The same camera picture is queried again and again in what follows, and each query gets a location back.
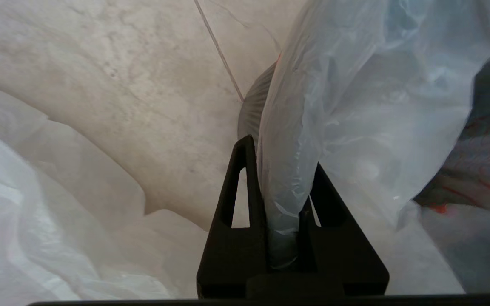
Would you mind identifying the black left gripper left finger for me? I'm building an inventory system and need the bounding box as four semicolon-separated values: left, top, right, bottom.
197;135;270;299

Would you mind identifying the white bag with orange print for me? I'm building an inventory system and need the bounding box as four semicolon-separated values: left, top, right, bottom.
257;0;490;295

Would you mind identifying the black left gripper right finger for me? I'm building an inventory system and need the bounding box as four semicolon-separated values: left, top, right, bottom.
245;163;389;299

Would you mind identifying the black round trash bin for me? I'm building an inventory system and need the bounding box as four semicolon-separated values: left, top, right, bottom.
237;42;490;213

